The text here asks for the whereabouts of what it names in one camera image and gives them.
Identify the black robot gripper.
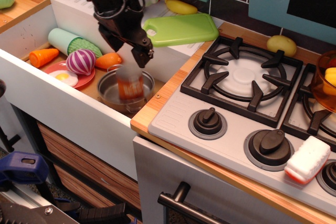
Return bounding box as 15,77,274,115
88,0,154,68

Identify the orange toy beans can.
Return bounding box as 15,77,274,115
116,65,144,100

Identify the small steel pot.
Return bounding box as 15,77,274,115
97,64,155,115

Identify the orange toy carrot right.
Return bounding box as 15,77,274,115
95,52,122,69

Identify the orange toy carrot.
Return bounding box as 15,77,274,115
29,48,59,68
95,52,122,69

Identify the purple striped toy onion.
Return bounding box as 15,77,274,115
66,49,96,76

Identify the red toy plate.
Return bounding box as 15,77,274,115
44,60,96,89

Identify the yellow toy banana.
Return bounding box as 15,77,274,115
164,0,198,15

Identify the toy fried egg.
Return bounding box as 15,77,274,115
49,70,79,87

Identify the green plastic cutting board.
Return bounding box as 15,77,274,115
143,13,219,47

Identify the orange toy carrot left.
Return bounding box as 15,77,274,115
29,48,59,68

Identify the black left stove knob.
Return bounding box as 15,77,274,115
188,107,228,141

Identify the black stove knob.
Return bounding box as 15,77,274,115
316,159,335,197
188,107,228,141
244,129,295,172

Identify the black left burner grate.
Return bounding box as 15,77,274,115
180,36,303,127

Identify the black burner grate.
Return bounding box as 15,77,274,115
281,64,335,152
180,36,303,127

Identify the grey toy stove top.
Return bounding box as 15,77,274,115
148,36,336,218

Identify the yellow toy potato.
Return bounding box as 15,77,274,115
266,35,297,57

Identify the blue clamp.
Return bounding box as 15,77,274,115
1,151,49,185

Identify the black middle stove knob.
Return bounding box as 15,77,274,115
244,129,295,172

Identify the orange transparent bowl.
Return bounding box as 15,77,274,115
310,50,335,112

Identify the white red toy sponge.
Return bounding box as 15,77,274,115
284,136,331,184

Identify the black right burner grate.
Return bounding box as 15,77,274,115
281,64,335,152

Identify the black right stove knob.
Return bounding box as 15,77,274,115
316,159,335,197

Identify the black oven door handle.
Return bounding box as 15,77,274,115
157,182,226,223

